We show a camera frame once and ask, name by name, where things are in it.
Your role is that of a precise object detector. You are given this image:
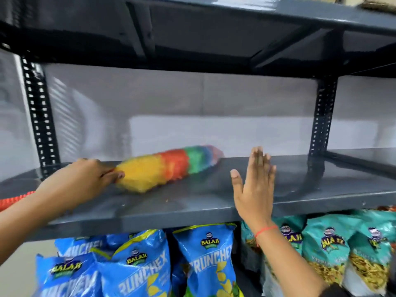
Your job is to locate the person's right hand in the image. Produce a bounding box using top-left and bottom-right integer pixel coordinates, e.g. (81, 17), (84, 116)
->
(230, 146), (277, 235)

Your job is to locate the person's left hand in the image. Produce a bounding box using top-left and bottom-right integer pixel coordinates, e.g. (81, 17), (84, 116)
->
(34, 158), (126, 214)

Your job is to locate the multicoloured fluffy duster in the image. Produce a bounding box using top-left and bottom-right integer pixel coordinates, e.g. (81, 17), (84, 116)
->
(0, 145), (225, 213)

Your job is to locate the person's right forearm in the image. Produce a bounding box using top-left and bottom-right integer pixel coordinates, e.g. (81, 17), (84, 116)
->
(254, 227), (329, 297)

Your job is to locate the person's left forearm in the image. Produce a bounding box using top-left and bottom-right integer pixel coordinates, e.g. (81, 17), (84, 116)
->
(0, 188), (64, 267)

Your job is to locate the grey metal shelf board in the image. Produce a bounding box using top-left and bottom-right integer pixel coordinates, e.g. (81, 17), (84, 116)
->
(0, 0), (396, 79)
(0, 147), (396, 242)

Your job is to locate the red thread wristband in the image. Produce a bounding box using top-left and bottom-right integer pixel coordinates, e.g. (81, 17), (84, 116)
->
(254, 225), (279, 240)

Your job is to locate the teal snack packet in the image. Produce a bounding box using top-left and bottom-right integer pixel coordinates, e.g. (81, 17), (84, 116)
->
(240, 221), (264, 273)
(349, 208), (396, 242)
(301, 214), (361, 287)
(263, 214), (307, 297)
(343, 227), (396, 296)

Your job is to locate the blue snack packet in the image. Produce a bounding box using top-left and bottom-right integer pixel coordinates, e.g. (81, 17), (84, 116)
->
(54, 233), (138, 258)
(166, 229), (192, 297)
(172, 223), (245, 297)
(92, 229), (172, 297)
(33, 252), (103, 297)

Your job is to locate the black perforated rack upright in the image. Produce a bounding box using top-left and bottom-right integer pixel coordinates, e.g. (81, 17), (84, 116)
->
(20, 55), (61, 180)
(308, 75), (339, 159)

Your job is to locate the black sleeve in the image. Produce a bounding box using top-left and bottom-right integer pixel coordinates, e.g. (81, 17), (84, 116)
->
(319, 283), (351, 297)

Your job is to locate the brown woven item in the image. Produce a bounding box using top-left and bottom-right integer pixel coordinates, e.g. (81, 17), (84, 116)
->
(358, 0), (396, 14)

